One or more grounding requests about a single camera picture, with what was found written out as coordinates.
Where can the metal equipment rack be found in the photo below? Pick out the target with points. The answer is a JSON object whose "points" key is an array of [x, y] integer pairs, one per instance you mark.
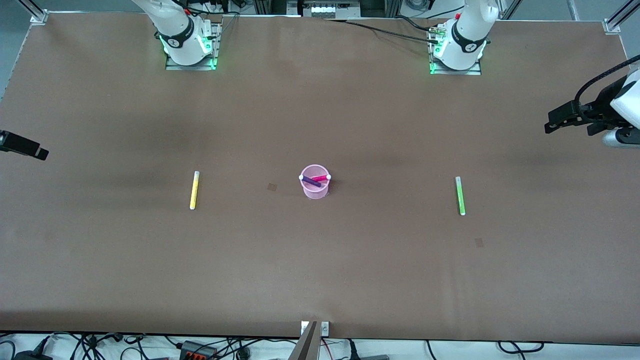
{"points": [[325, 9]]}

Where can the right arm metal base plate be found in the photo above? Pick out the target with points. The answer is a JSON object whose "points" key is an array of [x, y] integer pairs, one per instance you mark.
{"points": [[218, 40]]}

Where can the pink highlighter pen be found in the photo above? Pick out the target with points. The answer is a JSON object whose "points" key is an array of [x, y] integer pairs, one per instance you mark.
{"points": [[320, 178]]}

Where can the black power adapter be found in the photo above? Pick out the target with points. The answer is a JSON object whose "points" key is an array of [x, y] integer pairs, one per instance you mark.
{"points": [[32, 356]]}

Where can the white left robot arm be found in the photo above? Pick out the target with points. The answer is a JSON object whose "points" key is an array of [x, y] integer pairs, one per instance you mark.
{"points": [[465, 35]]}

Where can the pink pen holder cup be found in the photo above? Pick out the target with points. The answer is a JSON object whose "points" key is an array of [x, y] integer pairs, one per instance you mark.
{"points": [[315, 192]]}

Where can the yellow highlighter pen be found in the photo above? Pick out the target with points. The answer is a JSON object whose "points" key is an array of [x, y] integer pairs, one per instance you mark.
{"points": [[194, 190]]}

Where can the aluminium table corner bracket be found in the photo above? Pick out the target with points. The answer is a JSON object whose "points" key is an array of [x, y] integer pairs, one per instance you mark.
{"points": [[612, 26], [39, 18]]}

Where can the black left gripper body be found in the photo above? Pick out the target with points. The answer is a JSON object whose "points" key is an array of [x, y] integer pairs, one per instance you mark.
{"points": [[598, 111]]}

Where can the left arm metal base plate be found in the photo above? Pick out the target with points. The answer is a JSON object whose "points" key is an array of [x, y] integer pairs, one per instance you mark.
{"points": [[477, 71]]}

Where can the small white bracket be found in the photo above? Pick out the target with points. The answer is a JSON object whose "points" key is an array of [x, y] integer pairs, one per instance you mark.
{"points": [[304, 328], [325, 328]]}

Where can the purple highlighter pen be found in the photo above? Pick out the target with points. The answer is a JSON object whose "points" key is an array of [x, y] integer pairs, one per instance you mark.
{"points": [[311, 182]]}

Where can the green highlighter pen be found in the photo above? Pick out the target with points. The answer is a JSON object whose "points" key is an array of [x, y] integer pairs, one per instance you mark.
{"points": [[460, 196]]}

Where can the black orange power strip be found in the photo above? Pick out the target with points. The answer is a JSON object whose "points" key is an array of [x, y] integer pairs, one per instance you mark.
{"points": [[197, 352]]}

